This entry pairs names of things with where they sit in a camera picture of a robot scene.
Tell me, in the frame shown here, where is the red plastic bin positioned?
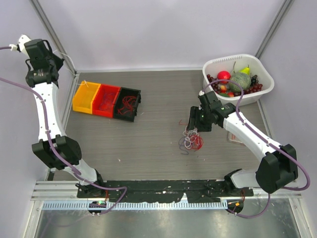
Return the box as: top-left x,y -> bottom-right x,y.
93,84 -> 121,118

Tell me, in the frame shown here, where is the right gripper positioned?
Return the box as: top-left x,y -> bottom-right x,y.
187,106 -> 212,132

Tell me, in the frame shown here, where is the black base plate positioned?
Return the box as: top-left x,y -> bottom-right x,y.
75,179 -> 254,203

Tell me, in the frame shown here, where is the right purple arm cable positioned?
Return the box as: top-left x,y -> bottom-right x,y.
198,79 -> 312,219

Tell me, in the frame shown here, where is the white fruit basket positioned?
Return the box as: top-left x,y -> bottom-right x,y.
203,54 -> 274,106

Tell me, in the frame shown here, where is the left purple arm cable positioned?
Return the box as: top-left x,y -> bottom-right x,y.
0,46 -> 128,215

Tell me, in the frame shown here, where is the small red fruit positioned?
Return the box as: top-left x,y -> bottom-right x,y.
219,85 -> 235,98

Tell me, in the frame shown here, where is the dark red grape bunch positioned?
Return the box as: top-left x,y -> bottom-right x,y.
207,74 -> 220,94

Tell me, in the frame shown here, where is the white cable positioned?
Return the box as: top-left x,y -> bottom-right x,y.
53,49 -> 90,89

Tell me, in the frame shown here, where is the green melon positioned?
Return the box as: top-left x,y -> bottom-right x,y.
228,72 -> 251,90

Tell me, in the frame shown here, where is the cable bundle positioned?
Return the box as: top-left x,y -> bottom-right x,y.
178,120 -> 205,156

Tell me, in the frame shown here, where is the white slotted cable duct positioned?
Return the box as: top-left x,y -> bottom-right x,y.
42,200 -> 227,211

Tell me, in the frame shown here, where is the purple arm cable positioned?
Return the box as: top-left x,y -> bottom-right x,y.
198,79 -> 312,219
0,46 -> 128,215

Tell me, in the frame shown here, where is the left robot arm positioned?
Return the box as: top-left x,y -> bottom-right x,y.
22,39 -> 106,198

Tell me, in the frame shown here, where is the green pear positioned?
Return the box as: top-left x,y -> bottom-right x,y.
239,65 -> 251,75

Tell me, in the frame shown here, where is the red cable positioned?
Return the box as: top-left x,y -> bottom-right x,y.
117,95 -> 138,115

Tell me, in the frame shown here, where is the yellow plastic bin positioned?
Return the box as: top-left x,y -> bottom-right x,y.
72,81 -> 101,114

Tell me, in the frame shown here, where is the dark grape bunch right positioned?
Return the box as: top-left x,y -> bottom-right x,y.
230,83 -> 263,96

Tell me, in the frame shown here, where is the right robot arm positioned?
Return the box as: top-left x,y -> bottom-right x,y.
187,91 -> 298,196

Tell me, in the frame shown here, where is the black plastic bin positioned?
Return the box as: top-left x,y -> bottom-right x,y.
113,87 -> 141,122

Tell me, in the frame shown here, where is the red apple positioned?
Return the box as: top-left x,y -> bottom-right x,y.
217,71 -> 231,84

